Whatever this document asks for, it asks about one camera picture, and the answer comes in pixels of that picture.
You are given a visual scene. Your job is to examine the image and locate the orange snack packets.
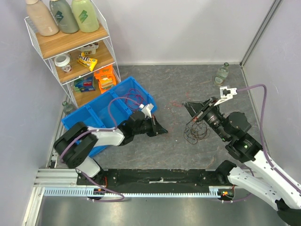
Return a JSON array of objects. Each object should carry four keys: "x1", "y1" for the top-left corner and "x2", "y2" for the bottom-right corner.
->
[{"x1": 94, "y1": 65, "x2": 117, "y2": 94}]

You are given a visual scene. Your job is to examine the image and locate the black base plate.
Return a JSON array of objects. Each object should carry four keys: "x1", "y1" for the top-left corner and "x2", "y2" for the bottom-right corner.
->
[{"x1": 77, "y1": 168, "x2": 236, "y2": 194}]

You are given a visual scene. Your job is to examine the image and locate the white lidded cup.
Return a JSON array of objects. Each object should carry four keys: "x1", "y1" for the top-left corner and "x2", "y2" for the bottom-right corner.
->
[{"x1": 54, "y1": 54, "x2": 71, "y2": 72}]

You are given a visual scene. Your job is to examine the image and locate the grey cable duct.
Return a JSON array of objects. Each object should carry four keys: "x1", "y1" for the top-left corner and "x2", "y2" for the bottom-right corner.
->
[{"x1": 44, "y1": 187, "x2": 221, "y2": 198}]

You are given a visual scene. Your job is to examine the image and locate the light green bottle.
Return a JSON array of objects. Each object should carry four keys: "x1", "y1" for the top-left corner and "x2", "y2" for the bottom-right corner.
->
[{"x1": 71, "y1": 0, "x2": 99, "y2": 33}]

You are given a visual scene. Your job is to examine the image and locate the white yoghurt tub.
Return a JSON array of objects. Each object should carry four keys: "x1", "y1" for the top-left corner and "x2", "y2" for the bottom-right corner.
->
[{"x1": 78, "y1": 42, "x2": 99, "y2": 56}]

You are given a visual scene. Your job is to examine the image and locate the blue green box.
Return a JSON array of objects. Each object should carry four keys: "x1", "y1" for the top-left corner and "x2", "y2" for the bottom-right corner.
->
[{"x1": 73, "y1": 76, "x2": 95, "y2": 93}]

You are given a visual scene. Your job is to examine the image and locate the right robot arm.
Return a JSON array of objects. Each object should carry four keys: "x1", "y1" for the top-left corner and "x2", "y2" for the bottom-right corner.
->
[{"x1": 182, "y1": 97, "x2": 301, "y2": 226}]

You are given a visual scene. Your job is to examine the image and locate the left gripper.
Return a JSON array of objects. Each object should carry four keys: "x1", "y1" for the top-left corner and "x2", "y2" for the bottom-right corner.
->
[{"x1": 133, "y1": 115, "x2": 168, "y2": 137}]

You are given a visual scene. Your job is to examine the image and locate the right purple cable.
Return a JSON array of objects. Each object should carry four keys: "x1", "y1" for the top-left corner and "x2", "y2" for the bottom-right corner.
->
[{"x1": 221, "y1": 84, "x2": 301, "y2": 203}]

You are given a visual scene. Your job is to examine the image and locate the white wire wooden shelf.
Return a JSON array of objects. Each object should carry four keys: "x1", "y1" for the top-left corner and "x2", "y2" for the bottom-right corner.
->
[{"x1": 24, "y1": 1, "x2": 121, "y2": 107}]

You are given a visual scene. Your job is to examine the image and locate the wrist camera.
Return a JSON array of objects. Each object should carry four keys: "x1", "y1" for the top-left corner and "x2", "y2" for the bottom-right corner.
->
[
  {"x1": 214, "y1": 86, "x2": 237, "y2": 106},
  {"x1": 139, "y1": 103, "x2": 154, "y2": 118}
]

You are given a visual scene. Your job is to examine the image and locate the beige bottle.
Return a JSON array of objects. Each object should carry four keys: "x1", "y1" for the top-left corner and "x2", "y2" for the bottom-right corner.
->
[{"x1": 25, "y1": 0, "x2": 59, "y2": 37}]

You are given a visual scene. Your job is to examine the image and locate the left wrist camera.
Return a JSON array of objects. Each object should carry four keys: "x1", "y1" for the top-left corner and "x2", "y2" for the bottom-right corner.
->
[{"x1": 139, "y1": 103, "x2": 154, "y2": 118}]

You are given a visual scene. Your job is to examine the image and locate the clear glass bottle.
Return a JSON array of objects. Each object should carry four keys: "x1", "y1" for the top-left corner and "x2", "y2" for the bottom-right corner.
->
[{"x1": 213, "y1": 62, "x2": 229, "y2": 86}]

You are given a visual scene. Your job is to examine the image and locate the grey-green bottle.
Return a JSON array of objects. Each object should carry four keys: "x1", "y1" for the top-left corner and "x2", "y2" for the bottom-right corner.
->
[{"x1": 49, "y1": 0, "x2": 79, "y2": 34}]

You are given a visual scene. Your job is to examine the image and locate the brown cable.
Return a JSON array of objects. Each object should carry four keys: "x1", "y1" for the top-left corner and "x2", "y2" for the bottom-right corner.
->
[{"x1": 183, "y1": 120, "x2": 211, "y2": 145}]

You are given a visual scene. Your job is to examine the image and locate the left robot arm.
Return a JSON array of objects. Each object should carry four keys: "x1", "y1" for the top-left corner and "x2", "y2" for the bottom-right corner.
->
[{"x1": 54, "y1": 111, "x2": 168, "y2": 185}]

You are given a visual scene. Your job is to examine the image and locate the yellow snack bag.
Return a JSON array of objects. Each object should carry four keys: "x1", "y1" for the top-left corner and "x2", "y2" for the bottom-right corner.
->
[{"x1": 77, "y1": 52, "x2": 98, "y2": 72}]

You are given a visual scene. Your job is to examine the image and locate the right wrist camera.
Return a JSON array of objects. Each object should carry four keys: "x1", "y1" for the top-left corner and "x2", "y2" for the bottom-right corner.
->
[{"x1": 214, "y1": 86, "x2": 237, "y2": 106}]

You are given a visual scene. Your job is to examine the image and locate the blue three-compartment bin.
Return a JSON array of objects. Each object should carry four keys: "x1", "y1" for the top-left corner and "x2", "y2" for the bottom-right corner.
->
[{"x1": 62, "y1": 77, "x2": 156, "y2": 157}]

